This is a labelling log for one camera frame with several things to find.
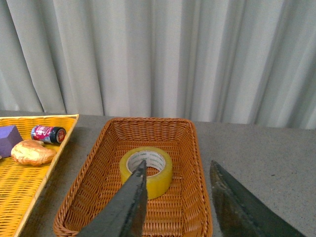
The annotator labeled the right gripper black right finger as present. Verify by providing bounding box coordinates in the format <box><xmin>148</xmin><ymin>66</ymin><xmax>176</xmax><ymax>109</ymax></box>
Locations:
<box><xmin>210</xmin><ymin>160</ymin><xmax>304</xmax><ymax>237</ymax></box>

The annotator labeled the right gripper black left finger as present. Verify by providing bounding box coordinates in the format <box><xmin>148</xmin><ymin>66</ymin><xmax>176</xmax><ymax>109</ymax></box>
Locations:
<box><xmin>78</xmin><ymin>161</ymin><xmax>148</xmax><ymax>237</ymax></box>

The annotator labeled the yellowish clear tape roll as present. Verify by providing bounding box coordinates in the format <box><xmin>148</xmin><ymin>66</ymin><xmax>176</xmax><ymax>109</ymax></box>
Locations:
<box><xmin>119</xmin><ymin>147</ymin><xmax>173</xmax><ymax>200</ymax></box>

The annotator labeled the brown wicker basket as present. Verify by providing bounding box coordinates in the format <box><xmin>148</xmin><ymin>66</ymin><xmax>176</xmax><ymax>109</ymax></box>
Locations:
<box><xmin>53</xmin><ymin>118</ymin><xmax>213</xmax><ymax>237</ymax></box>

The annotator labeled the yellow woven basket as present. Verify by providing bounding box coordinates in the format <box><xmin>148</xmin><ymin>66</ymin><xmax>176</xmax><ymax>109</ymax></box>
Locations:
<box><xmin>0</xmin><ymin>115</ymin><xmax>79</xmax><ymax>237</ymax></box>

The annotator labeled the small red labelled jar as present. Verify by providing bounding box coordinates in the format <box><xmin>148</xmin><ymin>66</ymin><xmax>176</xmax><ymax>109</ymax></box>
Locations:
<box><xmin>31</xmin><ymin>125</ymin><xmax>67</xmax><ymax>144</ymax></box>

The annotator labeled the toy bread roll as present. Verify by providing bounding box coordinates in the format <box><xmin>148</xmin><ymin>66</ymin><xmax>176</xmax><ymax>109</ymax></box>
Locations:
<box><xmin>11</xmin><ymin>140</ymin><xmax>57</xmax><ymax>166</ymax></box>

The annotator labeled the purple foam block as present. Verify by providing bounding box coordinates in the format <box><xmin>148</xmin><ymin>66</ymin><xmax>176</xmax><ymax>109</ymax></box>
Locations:
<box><xmin>0</xmin><ymin>125</ymin><xmax>23</xmax><ymax>158</ymax></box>

